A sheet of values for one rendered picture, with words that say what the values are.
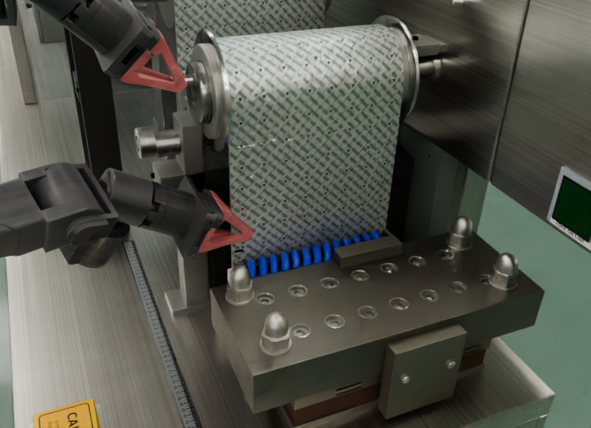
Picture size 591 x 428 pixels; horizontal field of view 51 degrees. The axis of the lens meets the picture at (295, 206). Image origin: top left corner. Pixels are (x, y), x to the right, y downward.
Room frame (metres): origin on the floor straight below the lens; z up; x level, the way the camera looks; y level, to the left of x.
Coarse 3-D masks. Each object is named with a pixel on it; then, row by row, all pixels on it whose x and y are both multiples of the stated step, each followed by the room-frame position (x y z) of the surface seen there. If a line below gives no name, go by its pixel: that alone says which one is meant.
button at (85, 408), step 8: (88, 400) 0.52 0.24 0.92; (64, 408) 0.51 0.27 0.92; (72, 408) 0.51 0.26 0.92; (80, 408) 0.51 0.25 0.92; (88, 408) 0.51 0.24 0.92; (40, 416) 0.49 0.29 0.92; (48, 416) 0.49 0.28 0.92; (56, 416) 0.50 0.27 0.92; (64, 416) 0.50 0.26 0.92; (72, 416) 0.50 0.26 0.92; (80, 416) 0.50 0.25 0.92; (88, 416) 0.50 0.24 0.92; (96, 416) 0.50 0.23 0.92; (40, 424) 0.48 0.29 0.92; (48, 424) 0.48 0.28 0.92; (56, 424) 0.48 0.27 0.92; (64, 424) 0.48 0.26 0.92; (72, 424) 0.48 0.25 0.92; (80, 424) 0.48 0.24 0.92; (88, 424) 0.48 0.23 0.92; (96, 424) 0.49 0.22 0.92
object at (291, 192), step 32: (384, 128) 0.75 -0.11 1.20; (256, 160) 0.68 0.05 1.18; (288, 160) 0.70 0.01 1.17; (320, 160) 0.72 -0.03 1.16; (352, 160) 0.73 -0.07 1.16; (384, 160) 0.76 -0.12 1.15; (256, 192) 0.68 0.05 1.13; (288, 192) 0.70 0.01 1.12; (320, 192) 0.72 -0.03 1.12; (352, 192) 0.74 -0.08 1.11; (384, 192) 0.76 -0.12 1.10; (256, 224) 0.68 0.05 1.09; (288, 224) 0.70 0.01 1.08; (320, 224) 0.72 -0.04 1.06; (352, 224) 0.74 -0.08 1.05; (384, 224) 0.76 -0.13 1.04; (256, 256) 0.68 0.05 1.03; (288, 256) 0.70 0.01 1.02
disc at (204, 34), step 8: (200, 32) 0.75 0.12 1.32; (208, 32) 0.72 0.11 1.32; (200, 40) 0.75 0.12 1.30; (208, 40) 0.71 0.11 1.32; (216, 48) 0.69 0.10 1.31; (216, 56) 0.69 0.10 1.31; (216, 64) 0.69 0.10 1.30; (224, 64) 0.68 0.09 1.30; (224, 72) 0.67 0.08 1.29; (224, 80) 0.66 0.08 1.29; (224, 88) 0.66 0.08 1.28; (224, 96) 0.66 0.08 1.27; (224, 104) 0.66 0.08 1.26; (224, 112) 0.66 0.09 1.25; (224, 120) 0.66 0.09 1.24; (224, 128) 0.66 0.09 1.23; (224, 136) 0.67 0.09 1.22; (216, 144) 0.70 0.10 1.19; (224, 144) 0.67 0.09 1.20
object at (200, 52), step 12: (396, 36) 0.80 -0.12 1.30; (204, 48) 0.71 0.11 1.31; (192, 60) 0.76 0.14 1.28; (204, 60) 0.71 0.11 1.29; (216, 72) 0.68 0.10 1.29; (408, 72) 0.77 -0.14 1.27; (216, 84) 0.67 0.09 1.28; (216, 96) 0.67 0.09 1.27; (216, 108) 0.67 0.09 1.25; (216, 120) 0.67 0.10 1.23; (204, 132) 0.72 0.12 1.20; (216, 132) 0.68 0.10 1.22
